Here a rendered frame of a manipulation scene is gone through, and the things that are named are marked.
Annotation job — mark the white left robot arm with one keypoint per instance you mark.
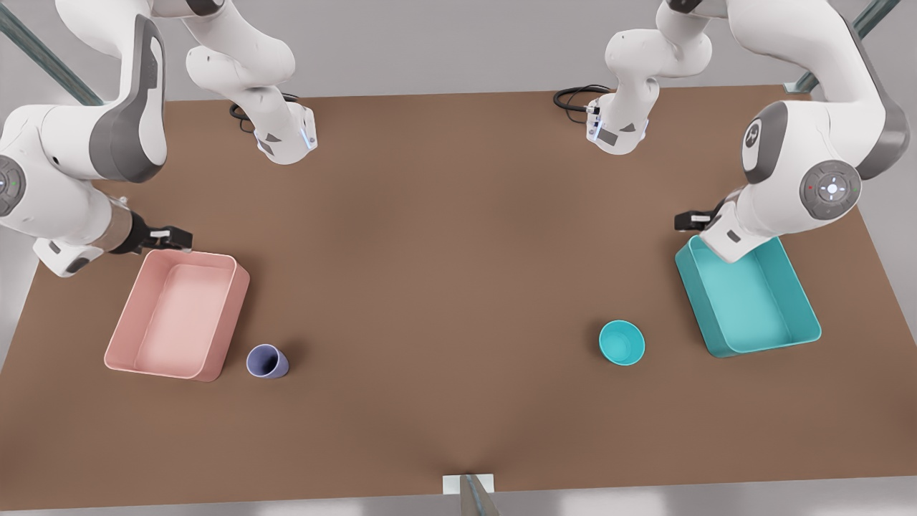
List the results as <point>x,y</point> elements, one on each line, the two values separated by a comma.
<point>809,150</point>

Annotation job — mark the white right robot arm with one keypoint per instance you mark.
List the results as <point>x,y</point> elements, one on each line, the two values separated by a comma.
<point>129,122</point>

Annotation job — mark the pink plastic box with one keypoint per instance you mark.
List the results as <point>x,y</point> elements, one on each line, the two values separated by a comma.
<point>179,314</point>

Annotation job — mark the teal plastic box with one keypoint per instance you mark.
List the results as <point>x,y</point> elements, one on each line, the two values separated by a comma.
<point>749,297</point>

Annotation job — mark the teal bowl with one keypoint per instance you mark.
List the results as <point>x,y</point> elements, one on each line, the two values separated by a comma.
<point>622,342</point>

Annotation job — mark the lavender cup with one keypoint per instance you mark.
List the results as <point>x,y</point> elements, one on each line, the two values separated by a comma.
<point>266,361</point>

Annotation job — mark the silver frame post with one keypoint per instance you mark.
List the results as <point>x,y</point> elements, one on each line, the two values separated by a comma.
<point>473,494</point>
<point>43,54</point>
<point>842,46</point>

